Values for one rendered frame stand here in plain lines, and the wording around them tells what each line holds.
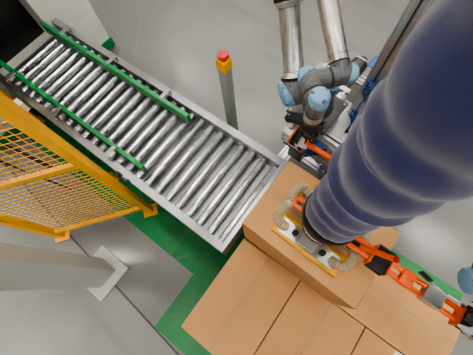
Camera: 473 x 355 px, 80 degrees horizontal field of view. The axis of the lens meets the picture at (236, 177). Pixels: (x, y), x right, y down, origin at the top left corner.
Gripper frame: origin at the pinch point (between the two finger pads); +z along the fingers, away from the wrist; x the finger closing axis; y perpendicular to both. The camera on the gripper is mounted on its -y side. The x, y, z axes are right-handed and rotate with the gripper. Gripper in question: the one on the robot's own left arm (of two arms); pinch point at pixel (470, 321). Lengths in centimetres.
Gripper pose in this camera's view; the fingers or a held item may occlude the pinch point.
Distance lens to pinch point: 142.0
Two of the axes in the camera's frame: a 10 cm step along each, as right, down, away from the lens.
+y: -7.8, -5.6, 2.7
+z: 0.6, 3.5, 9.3
